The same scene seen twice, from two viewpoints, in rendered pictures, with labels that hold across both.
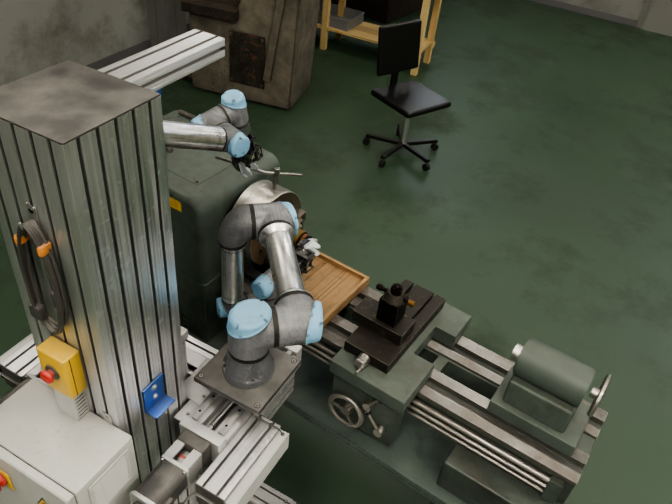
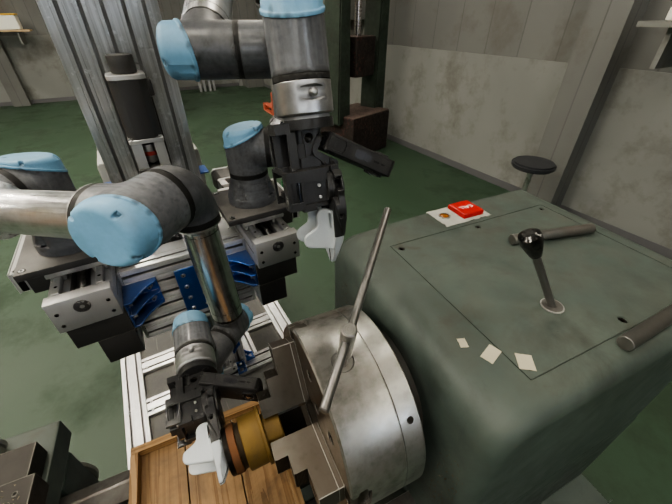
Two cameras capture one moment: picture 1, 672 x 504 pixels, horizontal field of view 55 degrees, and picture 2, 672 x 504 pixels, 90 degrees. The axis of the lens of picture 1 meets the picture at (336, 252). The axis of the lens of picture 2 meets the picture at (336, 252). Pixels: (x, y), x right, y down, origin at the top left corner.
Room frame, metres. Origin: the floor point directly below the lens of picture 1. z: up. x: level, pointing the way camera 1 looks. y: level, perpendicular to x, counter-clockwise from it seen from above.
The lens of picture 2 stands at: (2.20, 0.01, 1.65)
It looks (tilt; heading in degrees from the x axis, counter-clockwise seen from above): 35 degrees down; 125
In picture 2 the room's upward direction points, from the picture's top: straight up
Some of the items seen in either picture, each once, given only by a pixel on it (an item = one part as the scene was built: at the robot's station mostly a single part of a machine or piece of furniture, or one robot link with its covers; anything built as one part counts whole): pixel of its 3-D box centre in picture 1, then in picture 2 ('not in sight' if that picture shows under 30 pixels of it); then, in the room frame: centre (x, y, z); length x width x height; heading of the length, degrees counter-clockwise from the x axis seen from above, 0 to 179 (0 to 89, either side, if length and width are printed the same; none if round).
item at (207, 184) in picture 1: (189, 191); (492, 329); (2.20, 0.64, 1.06); 0.59 x 0.48 x 0.39; 60
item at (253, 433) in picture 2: (297, 239); (254, 438); (1.94, 0.15, 1.08); 0.09 x 0.09 x 0.09; 61
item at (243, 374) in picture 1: (248, 356); (63, 224); (1.21, 0.21, 1.21); 0.15 x 0.15 x 0.10
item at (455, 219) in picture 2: not in sight; (456, 223); (2.04, 0.76, 1.23); 0.13 x 0.08 x 0.06; 60
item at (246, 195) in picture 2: not in sight; (250, 183); (1.42, 0.66, 1.21); 0.15 x 0.15 x 0.10
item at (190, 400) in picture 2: (297, 261); (196, 400); (1.81, 0.14, 1.08); 0.12 x 0.09 x 0.08; 150
